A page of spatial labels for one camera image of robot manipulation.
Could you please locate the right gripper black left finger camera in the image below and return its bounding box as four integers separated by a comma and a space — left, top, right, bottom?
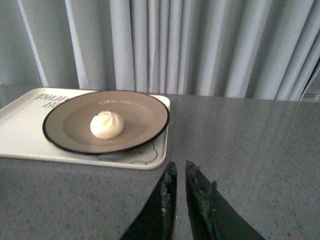
121, 161, 177, 240

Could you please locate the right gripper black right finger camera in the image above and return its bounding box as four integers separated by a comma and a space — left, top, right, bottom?
185, 161, 264, 240

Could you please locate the white steamed bun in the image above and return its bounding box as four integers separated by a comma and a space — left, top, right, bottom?
89, 111, 124, 140

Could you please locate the beige plate black rim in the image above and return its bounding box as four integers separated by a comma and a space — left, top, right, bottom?
42, 90, 170, 155

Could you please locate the white bear tray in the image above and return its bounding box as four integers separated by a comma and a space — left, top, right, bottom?
0, 87, 168, 170

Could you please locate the grey pleated curtain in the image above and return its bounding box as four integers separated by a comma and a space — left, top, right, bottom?
0, 0, 320, 101

